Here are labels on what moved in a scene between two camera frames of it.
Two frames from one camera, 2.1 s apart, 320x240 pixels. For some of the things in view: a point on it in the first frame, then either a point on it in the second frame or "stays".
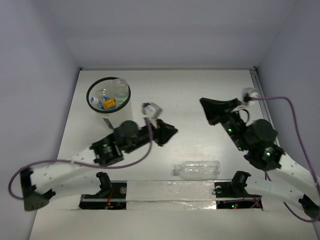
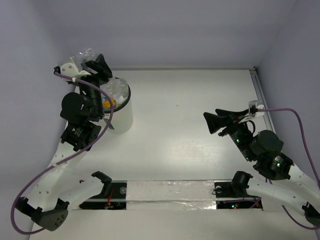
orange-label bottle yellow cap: x=109 y=103 stays
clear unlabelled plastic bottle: x=198 y=169 to x=116 y=87
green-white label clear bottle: x=121 y=91 stays
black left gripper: x=159 y=132 to x=90 y=77
